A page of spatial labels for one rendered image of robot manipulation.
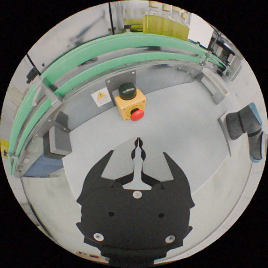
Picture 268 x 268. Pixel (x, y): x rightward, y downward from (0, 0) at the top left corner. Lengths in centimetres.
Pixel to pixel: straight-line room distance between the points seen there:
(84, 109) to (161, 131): 24
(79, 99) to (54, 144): 14
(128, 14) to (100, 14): 12
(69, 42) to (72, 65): 31
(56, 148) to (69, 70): 20
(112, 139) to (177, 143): 20
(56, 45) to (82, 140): 48
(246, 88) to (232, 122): 363
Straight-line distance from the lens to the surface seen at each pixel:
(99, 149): 27
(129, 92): 20
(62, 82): 23
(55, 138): 28
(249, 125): 49
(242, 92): 410
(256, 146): 50
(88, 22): 51
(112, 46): 21
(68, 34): 51
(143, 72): 26
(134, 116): 21
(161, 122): 28
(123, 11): 51
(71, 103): 24
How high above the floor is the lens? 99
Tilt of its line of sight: 73 degrees down
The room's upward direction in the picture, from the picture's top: 5 degrees counter-clockwise
